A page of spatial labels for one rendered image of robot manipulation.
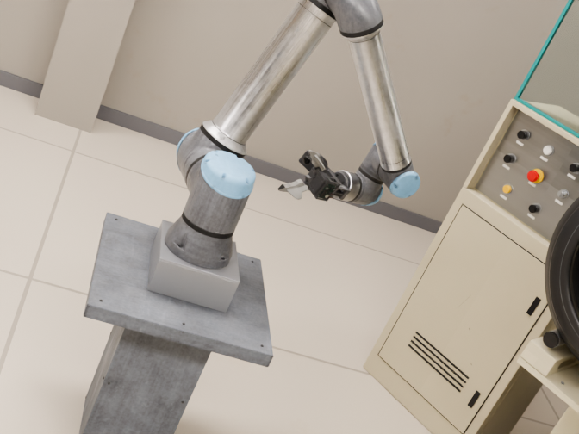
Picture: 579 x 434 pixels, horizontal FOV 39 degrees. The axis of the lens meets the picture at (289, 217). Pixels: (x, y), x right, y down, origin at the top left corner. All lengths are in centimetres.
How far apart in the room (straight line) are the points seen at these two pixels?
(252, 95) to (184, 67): 239
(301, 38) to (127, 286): 80
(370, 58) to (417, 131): 276
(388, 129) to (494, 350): 117
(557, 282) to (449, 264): 101
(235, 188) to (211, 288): 29
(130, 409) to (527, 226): 155
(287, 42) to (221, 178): 41
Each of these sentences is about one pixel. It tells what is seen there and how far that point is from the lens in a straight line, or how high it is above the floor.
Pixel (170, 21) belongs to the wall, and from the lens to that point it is 457.
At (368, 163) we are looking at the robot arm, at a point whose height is 102.
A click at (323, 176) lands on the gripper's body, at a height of 97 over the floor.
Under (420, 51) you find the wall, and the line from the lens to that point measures 476.
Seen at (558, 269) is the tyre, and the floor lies 109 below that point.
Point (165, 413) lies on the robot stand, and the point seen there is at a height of 22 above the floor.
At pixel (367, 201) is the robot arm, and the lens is 255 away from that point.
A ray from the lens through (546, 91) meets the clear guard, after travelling 306.
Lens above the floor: 178
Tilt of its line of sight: 23 degrees down
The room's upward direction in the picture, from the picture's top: 25 degrees clockwise
